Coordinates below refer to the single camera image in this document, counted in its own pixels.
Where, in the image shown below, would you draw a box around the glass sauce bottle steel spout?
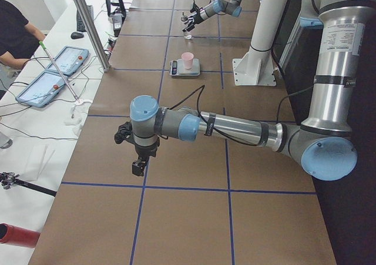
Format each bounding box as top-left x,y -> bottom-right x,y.
180,12 -> 192,40

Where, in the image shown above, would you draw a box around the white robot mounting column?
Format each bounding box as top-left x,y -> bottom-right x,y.
233,0 -> 287,86

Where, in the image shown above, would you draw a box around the red cylinder bottle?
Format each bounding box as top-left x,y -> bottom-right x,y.
1,223 -> 40,248

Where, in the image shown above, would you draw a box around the aluminium frame post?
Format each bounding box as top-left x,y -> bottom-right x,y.
73,0 -> 110,72

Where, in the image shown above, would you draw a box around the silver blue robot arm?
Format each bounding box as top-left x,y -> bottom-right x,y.
115,0 -> 375,181
181,0 -> 242,34

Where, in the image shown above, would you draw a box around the white crumpled cloth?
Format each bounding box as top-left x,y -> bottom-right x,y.
63,99 -> 93,136

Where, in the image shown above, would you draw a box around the black keyboard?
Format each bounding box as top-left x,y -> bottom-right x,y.
76,5 -> 94,32

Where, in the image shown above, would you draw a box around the person in black shirt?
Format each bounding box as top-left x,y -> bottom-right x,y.
1,0 -> 46,69

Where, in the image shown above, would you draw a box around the pink plastic cup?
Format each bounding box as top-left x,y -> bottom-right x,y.
181,52 -> 194,69

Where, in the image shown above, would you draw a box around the blue teach pendant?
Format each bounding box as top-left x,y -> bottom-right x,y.
53,46 -> 89,77
15,71 -> 65,108

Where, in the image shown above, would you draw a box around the upper blue teach pendant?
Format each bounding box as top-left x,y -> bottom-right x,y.
53,46 -> 89,77

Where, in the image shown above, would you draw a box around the lower blue teach pendant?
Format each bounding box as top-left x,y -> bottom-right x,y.
15,71 -> 65,108

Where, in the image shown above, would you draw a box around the black computer mouse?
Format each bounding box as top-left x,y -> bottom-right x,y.
70,32 -> 84,39

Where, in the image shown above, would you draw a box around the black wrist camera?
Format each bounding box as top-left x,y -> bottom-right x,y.
114,122 -> 134,144

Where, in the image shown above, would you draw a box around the black camera tripod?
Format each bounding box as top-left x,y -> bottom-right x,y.
1,172 -> 57,197

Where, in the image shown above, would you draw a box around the metal rod green handle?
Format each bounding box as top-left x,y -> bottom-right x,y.
39,41 -> 83,105

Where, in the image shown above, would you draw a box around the silver digital kitchen scale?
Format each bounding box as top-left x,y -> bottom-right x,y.
169,58 -> 200,79

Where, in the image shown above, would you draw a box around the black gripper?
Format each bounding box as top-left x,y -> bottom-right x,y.
132,143 -> 157,176
183,6 -> 206,32

